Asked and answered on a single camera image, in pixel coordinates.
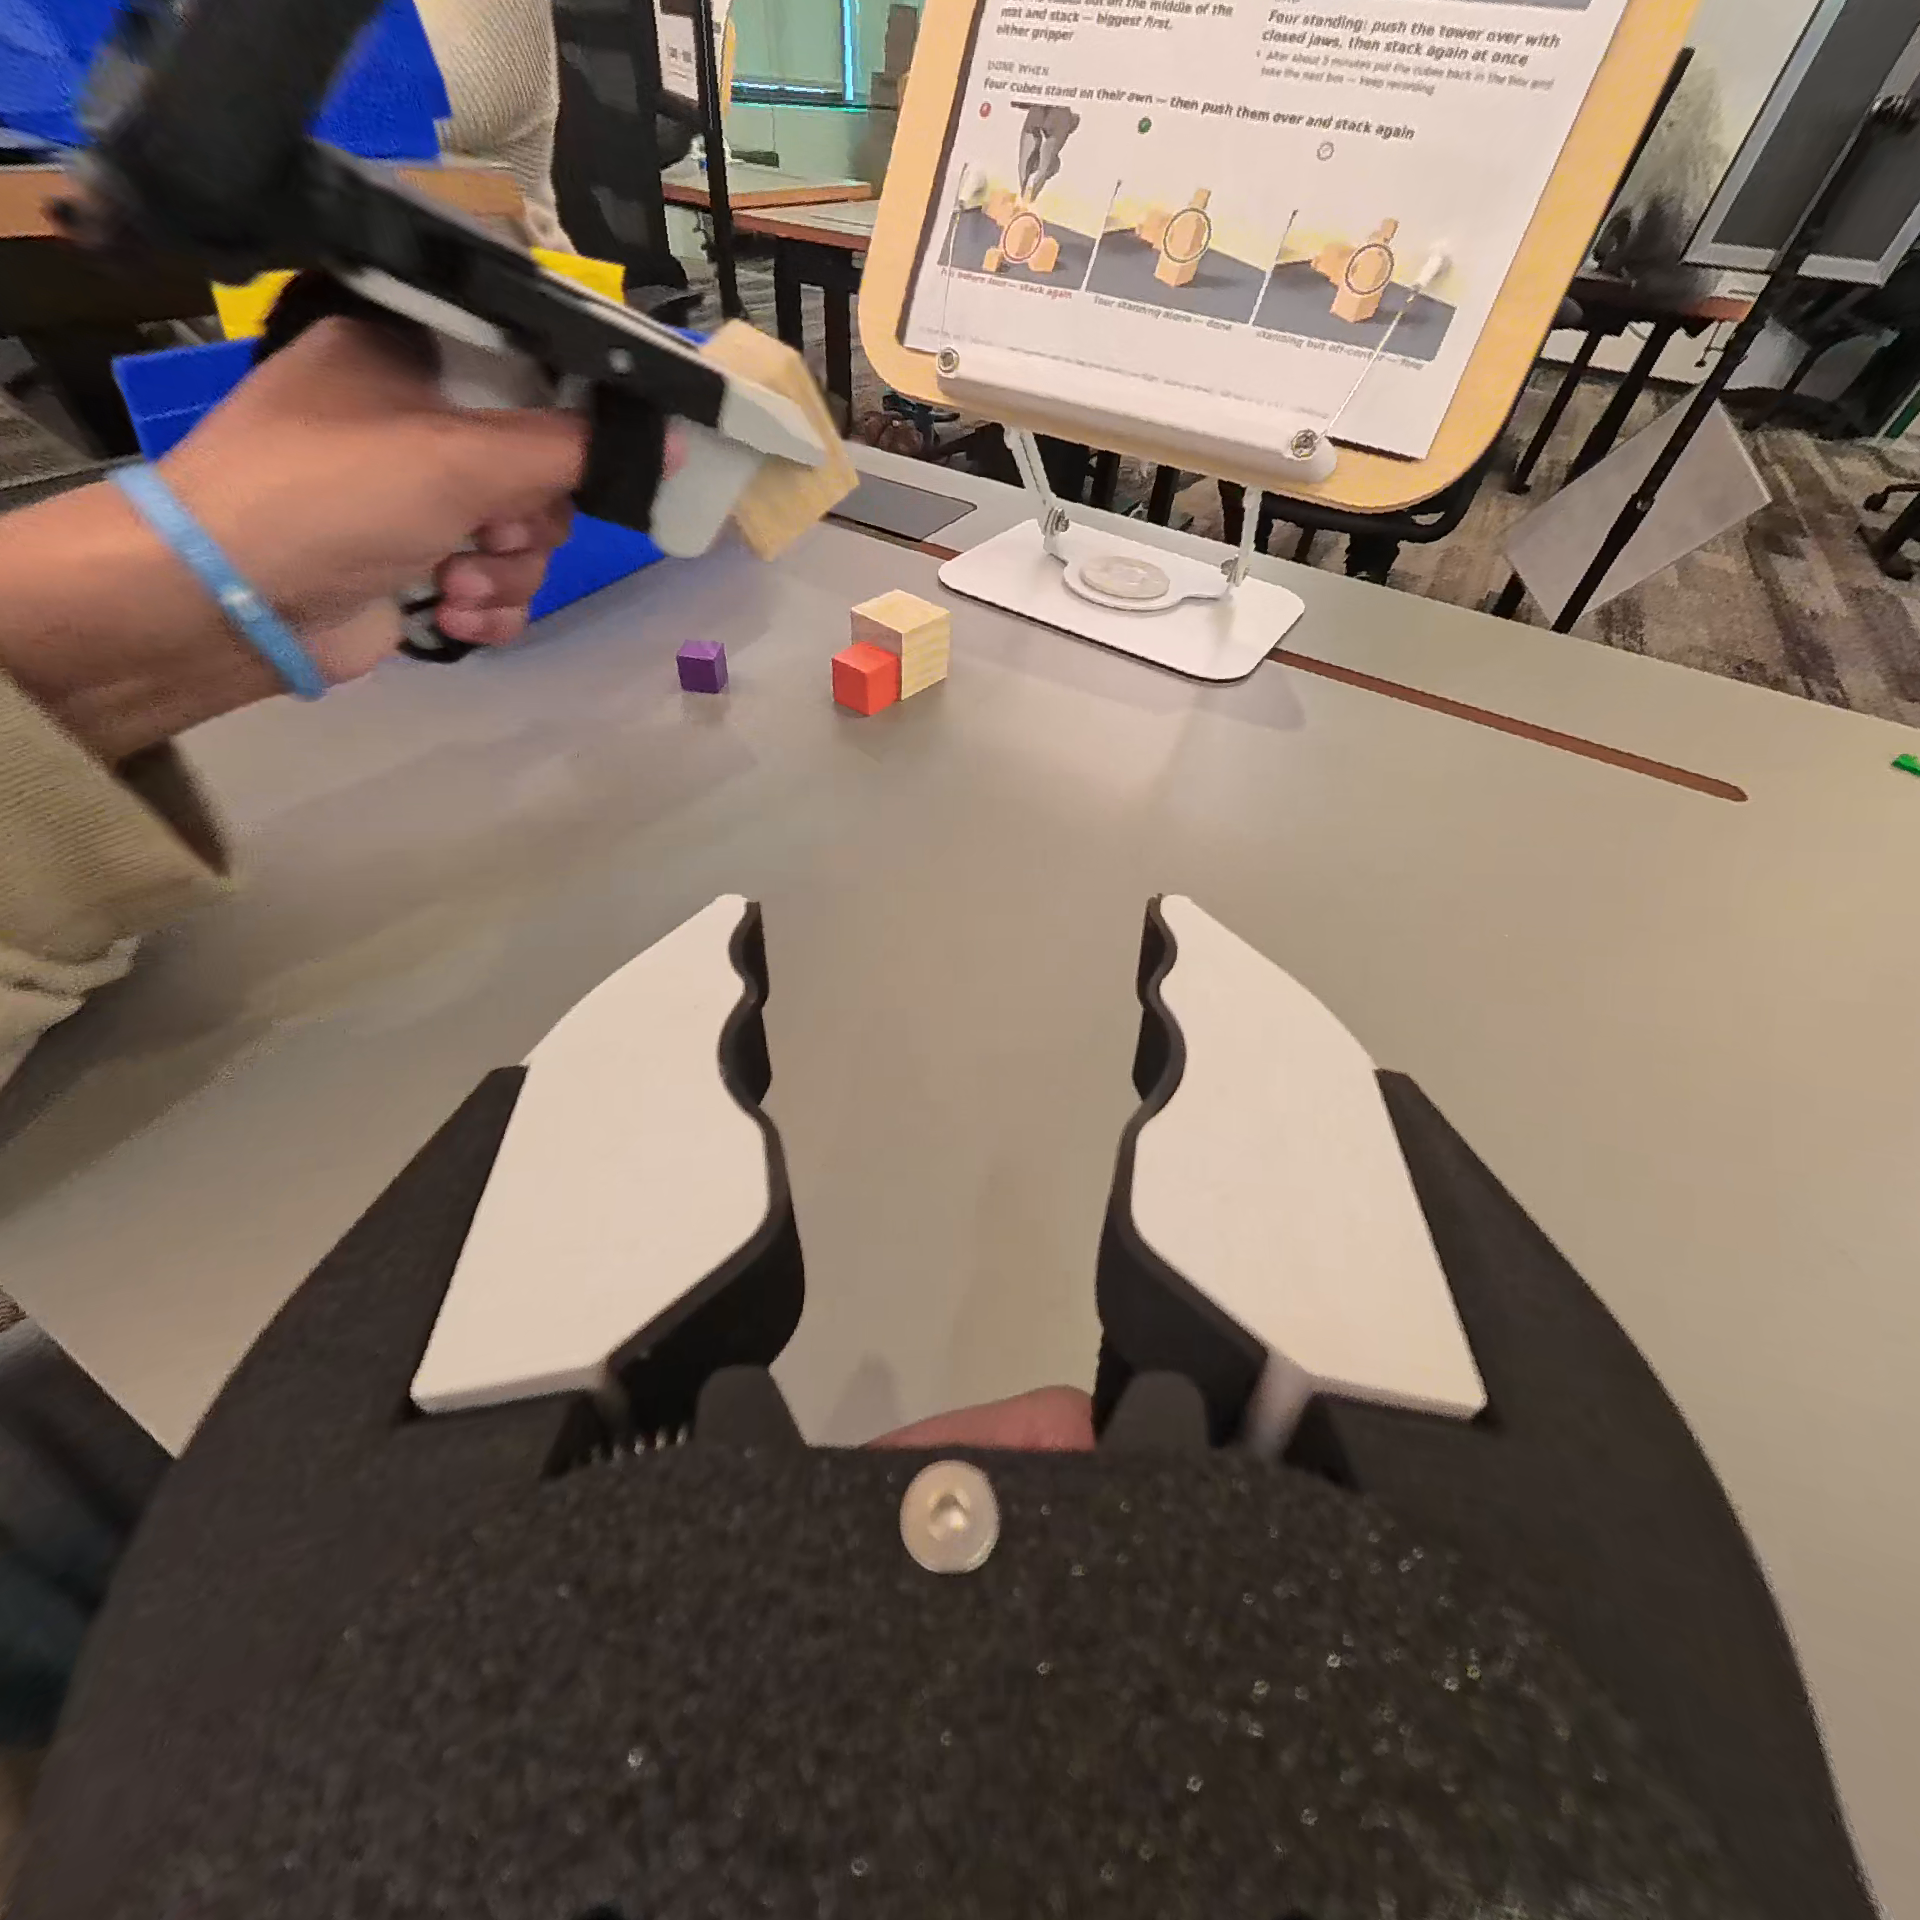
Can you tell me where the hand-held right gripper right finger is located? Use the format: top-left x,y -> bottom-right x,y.
1096,888 -> 1489,1430

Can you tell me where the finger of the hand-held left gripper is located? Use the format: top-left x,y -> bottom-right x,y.
347,262 -> 842,565

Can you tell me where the black office chair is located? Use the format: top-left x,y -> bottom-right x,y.
551,0 -> 736,315

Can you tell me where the medium wooden cube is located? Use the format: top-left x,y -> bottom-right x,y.
850,585 -> 952,700

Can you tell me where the wooden display board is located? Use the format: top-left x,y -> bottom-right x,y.
857,0 -> 1702,515

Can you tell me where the large wooden cube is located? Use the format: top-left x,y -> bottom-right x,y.
693,315 -> 863,565

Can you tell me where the blue wristband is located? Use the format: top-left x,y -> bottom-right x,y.
107,457 -> 331,700

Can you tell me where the white instruction sheet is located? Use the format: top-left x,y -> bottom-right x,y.
904,0 -> 1641,457

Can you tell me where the yellow plastic bin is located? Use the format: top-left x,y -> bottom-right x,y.
213,250 -> 635,342

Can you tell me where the white slanted panel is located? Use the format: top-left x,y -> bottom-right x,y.
1498,387 -> 1777,626

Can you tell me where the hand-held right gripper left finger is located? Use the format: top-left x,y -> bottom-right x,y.
415,896 -> 806,1424

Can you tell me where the person's left hand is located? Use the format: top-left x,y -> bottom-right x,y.
141,315 -> 591,681

